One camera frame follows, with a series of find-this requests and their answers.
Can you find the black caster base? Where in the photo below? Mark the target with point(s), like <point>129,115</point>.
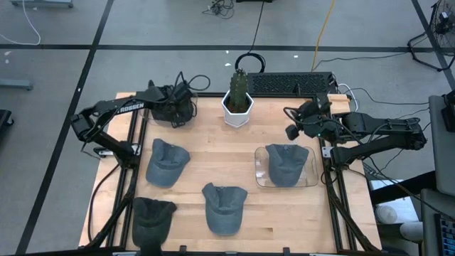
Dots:
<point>4,119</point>

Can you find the white round container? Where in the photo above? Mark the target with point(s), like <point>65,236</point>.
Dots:
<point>385,214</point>

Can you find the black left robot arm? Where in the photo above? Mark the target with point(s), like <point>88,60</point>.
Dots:
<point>128,106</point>

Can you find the white hexagonal plant pot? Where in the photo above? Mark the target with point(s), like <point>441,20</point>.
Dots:
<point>236,119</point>

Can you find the black keyboard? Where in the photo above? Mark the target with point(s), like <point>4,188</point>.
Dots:
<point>447,234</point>

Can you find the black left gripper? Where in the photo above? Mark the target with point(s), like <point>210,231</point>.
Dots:
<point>177,95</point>

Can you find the grey baseball cap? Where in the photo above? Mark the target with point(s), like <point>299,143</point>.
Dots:
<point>224,213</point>
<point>165,167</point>
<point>284,167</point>

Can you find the grey metal foot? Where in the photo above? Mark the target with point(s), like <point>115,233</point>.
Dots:
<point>14,84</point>

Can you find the white cylinder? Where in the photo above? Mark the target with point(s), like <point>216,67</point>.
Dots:
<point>412,231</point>

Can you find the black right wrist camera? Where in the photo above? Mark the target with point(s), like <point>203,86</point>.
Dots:
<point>292,132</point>

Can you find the grey trolley base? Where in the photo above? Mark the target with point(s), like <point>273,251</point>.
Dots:
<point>42,3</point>

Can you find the dark charcoal baseball cap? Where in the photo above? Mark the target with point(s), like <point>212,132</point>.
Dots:
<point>170,116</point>
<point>151,220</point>

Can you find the black frame clamp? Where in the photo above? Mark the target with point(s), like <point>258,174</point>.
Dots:
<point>286,250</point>
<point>183,249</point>

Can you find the black floor fan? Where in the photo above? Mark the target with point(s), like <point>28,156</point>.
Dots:
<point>444,17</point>

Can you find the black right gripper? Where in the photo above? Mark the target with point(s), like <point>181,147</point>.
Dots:
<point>316,126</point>

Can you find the green cactus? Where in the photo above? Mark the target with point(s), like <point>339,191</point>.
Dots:
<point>239,89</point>

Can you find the black perforated metal case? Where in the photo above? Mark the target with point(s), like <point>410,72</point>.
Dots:
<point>284,83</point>

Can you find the black floor bar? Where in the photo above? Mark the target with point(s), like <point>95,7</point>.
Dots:
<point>401,188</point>

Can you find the black aluminium table frame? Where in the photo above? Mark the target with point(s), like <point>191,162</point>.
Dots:
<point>206,95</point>

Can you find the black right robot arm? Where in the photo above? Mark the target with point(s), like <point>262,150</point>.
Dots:
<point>384,126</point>

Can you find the grey desk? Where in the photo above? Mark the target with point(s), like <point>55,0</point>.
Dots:
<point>444,153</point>

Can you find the black desk device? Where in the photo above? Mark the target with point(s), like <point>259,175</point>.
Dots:
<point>449,113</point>

